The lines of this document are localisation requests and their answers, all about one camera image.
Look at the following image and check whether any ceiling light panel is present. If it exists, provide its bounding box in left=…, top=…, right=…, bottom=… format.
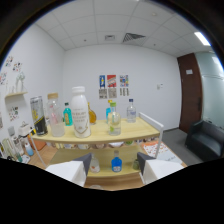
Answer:
left=193, top=31, right=212, bottom=47

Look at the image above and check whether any clear bottle green cap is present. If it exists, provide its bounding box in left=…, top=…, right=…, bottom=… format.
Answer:
left=107, top=101, right=122, bottom=137

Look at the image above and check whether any light blue bottle yellow cap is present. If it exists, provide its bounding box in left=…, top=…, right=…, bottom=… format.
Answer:
left=105, top=99, right=114, bottom=124

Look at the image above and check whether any grey QR sheet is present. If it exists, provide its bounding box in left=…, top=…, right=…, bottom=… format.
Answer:
left=107, top=87, right=118, bottom=99
left=98, top=88, right=108, bottom=100

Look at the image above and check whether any large white milk bottle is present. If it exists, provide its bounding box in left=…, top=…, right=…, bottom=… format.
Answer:
left=70, top=86, right=92, bottom=139

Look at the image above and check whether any clear bottle blue cap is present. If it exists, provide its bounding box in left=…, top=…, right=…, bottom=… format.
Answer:
left=126, top=98, right=137, bottom=124

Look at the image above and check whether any blue liquid glass bottle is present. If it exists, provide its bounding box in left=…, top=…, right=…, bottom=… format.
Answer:
left=110, top=149, right=123, bottom=173

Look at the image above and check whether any orange storage basket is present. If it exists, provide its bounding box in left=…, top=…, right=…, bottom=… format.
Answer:
left=28, top=134, right=47, bottom=152

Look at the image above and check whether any ceiling air vent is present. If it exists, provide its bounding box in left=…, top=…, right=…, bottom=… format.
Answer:
left=121, top=32, right=147, bottom=44

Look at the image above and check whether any brown door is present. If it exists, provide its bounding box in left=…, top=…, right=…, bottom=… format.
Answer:
left=176, top=52, right=203, bottom=134

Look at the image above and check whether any red wall poster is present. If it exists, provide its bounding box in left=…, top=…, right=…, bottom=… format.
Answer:
left=106, top=74, right=118, bottom=88

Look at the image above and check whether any white frame wooden shelf rack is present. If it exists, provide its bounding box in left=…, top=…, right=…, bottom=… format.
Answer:
left=30, top=111, right=165, bottom=188

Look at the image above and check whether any wooden wall shelf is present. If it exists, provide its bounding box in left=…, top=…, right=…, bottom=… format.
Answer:
left=4, top=90, right=28, bottom=99

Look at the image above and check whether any black armchair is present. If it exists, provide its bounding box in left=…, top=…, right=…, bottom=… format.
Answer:
left=184, top=119, right=224, bottom=163

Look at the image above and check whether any orange patterned mat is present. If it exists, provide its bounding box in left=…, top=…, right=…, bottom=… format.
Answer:
left=139, top=139, right=183, bottom=165

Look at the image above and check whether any tall black yellow can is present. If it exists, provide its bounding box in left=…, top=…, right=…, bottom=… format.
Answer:
left=29, top=95, right=49, bottom=136

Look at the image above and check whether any blue wall poster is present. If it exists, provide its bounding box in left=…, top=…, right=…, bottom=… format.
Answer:
left=98, top=74, right=106, bottom=89

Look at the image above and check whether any light blue cup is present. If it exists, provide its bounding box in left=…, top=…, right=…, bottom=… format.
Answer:
left=23, top=142, right=34, bottom=157

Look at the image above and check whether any colourful wall poster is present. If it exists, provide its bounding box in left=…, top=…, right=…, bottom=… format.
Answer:
left=119, top=74, right=130, bottom=88

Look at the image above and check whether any glass jar cork lid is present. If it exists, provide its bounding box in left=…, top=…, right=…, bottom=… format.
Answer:
left=46, top=92, right=66, bottom=138

